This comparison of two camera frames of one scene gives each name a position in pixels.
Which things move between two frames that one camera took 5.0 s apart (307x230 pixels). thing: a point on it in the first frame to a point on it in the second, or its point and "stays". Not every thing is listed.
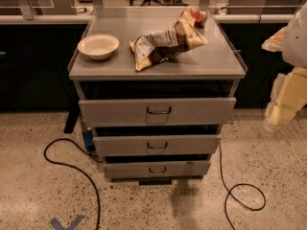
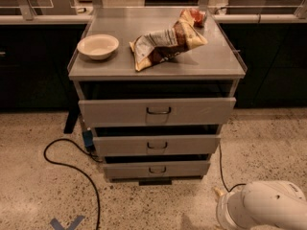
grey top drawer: [155, 112] stays
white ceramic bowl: [100, 46] stays
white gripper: [296, 43] to [223, 208]
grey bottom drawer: [185, 170] stays
